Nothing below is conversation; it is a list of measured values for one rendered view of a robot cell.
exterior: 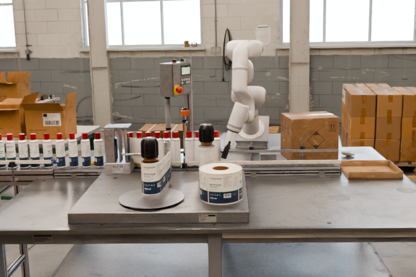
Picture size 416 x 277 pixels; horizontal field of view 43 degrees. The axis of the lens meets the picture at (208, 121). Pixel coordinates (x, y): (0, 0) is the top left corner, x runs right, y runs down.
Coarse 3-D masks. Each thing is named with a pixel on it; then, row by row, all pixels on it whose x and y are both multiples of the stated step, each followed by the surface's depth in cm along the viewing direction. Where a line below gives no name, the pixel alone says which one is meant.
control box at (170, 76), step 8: (160, 64) 304; (168, 64) 301; (176, 64) 302; (184, 64) 308; (160, 72) 305; (168, 72) 301; (176, 72) 303; (160, 80) 306; (168, 80) 302; (176, 80) 303; (160, 88) 307; (168, 88) 303; (184, 88) 310; (168, 96) 304
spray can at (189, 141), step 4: (188, 132) 305; (188, 136) 306; (184, 140) 307; (188, 140) 305; (192, 140) 306; (188, 144) 305; (192, 144) 306; (188, 148) 306; (192, 148) 307; (188, 152) 306; (192, 152) 307; (188, 156) 307; (192, 156) 307; (188, 160) 307; (192, 160) 308
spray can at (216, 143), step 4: (216, 132) 305; (216, 136) 305; (216, 140) 304; (212, 144) 306; (216, 144) 305; (220, 144) 307; (216, 148) 305; (220, 148) 307; (216, 152) 306; (220, 152) 308; (216, 156) 306; (220, 156) 308; (216, 160) 306; (220, 160) 308
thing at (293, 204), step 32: (224, 160) 342; (256, 160) 340; (32, 192) 283; (64, 192) 282; (256, 192) 275; (288, 192) 274; (320, 192) 273; (352, 192) 272; (384, 192) 270; (0, 224) 237; (32, 224) 237; (64, 224) 236; (96, 224) 235; (128, 224) 234; (160, 224) 233; (192, 224) 232; (224, 224) 232; (256, 224) 231; (288, 224) 230; (320, 224) 229; (352, 224) 228; (384, 224) 228
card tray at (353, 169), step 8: (344, 160) 319; (352, 160) 319; (360, 160) 319; (368, 160) 319; (376, 160) 319; (384, 160) 318; (344, 168) 315; (352, 168) 315; (360, 168) 314; (368, 168) 314; (376, 168) 314; (384, 168) 313; (392, 168) 311; (352, 176) 295; (360, 176) 294; (368, 176) 294; (376, 176) 294; (384, 176) 294; (392, 176) 294; (400, 176) 294
